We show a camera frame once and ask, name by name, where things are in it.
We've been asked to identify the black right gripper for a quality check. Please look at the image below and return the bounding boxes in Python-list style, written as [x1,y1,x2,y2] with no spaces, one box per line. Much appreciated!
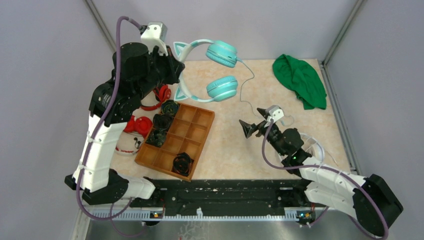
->
[239,108,286,157]

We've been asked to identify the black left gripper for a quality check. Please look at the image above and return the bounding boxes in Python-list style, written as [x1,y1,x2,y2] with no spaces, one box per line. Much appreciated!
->
[133,44,185,100]

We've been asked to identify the teal cat-ear headphones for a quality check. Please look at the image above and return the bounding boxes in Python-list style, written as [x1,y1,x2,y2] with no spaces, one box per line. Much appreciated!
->
[173,39,276,115]

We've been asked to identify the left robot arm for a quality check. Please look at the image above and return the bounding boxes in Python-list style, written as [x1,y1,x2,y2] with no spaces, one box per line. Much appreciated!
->
[64,42,185,207]

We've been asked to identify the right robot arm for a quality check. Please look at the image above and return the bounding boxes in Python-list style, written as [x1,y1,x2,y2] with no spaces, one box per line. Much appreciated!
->
[239,105,404,240]

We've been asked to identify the red and black headphones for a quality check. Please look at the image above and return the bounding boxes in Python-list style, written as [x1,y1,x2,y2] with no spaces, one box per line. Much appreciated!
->
[140,84,172,111]

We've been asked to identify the red and white headphones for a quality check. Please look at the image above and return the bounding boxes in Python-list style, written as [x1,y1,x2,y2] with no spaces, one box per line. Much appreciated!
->
[115,115,153,156]

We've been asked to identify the black yellow rolled item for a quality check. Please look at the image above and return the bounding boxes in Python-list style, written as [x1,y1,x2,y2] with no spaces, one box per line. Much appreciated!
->
[160,99,180,117]

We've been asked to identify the dark rolled item middle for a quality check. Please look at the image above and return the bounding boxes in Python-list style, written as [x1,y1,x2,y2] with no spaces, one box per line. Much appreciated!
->
[152,114,174,131]

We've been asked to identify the green cloth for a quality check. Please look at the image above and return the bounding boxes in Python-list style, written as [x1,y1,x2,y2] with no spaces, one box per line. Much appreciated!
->
[272,54,327,110]

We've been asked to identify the wooden compartment tray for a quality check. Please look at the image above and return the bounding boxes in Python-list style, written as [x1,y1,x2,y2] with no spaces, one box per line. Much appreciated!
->
[135,103,215,182]

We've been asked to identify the dark green rolled item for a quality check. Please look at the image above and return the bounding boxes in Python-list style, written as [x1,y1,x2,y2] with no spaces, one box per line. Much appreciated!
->
[145,129,167,148]

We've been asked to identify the black orange rolled item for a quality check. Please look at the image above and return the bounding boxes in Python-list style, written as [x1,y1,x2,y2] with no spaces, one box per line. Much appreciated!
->
[172,152,194,177]

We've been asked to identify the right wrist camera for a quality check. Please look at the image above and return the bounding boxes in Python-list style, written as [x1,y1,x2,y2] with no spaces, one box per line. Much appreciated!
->
[265,105,285,123]

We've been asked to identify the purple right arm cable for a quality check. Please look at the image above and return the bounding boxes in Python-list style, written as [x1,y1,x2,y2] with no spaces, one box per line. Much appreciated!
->
[261,119,390,240]

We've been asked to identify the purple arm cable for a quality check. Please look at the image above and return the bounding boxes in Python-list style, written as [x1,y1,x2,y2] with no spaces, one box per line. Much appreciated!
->
[261,119,390,240]
[75,15,143,238]

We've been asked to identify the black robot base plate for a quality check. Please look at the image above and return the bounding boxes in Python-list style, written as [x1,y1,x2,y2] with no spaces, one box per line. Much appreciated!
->
[130,179,312,217]

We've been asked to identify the grey slotted cable duct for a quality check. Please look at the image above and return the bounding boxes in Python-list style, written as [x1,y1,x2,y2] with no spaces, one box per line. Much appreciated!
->
[91,207,315,222]

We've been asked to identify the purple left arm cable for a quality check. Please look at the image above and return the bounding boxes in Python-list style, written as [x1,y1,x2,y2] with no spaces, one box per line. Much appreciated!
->
[75,15,143,238]

